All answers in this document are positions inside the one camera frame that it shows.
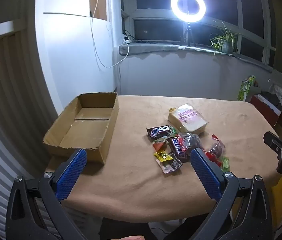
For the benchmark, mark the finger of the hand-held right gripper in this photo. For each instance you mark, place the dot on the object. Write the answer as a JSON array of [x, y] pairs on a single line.
[[272, 140]]

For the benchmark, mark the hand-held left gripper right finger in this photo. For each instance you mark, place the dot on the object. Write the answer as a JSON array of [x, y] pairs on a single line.
[[205, 175]]

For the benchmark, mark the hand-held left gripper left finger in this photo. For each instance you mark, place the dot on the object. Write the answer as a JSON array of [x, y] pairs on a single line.
[[72, 172]]

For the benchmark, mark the green jelly packet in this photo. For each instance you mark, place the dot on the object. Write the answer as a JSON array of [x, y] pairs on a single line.
[[225, 162]]

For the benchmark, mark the dark cake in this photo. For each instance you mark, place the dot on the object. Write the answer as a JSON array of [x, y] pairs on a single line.
[[190, 140], [217, 148]]

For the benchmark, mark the black white candy wrapper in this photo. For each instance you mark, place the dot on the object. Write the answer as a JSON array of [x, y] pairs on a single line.
[[172, 166]]

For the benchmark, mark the brown chocolate bar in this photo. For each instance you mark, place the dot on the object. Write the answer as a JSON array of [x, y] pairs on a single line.
[[157, 131], [177, 150]]

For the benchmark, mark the brown cardboard box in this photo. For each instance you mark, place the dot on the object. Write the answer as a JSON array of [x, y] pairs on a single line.
[[86, 130]]

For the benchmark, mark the yellow candy packet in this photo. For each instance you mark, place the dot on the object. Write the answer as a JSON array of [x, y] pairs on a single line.
[[163, 156]]

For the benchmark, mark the red orange candy wrapper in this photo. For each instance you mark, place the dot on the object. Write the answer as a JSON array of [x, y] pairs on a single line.
[[159, 145]]

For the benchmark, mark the green candy packet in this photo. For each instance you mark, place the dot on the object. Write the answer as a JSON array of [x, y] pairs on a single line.
[[173, 130]]

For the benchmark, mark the green paper bag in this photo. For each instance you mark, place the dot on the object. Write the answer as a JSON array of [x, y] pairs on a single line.
[[244, 90]]

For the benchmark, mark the sliced bread in clear wrapper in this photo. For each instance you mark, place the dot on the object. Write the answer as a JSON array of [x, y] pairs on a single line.
[[188, 120]]

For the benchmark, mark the white ribbed panel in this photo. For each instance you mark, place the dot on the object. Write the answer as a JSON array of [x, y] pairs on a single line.
[[11, 92]]

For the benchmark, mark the potted green plant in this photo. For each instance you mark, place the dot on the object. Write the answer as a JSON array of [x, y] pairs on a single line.
[[224, 45]]

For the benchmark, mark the black tripod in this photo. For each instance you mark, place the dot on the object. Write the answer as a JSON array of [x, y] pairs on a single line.
[[188, 33]]

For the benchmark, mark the grey windowsill cover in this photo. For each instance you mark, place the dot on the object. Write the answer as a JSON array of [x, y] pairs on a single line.
[[151, 48]]

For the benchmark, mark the white power strip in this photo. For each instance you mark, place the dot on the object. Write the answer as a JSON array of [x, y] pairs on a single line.
[[126, 39]]

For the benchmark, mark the white framed window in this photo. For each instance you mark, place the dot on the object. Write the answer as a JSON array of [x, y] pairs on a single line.
[[156, 27]]

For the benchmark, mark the white vertical pipe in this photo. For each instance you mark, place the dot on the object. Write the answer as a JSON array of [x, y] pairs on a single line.
[[116, 17]]

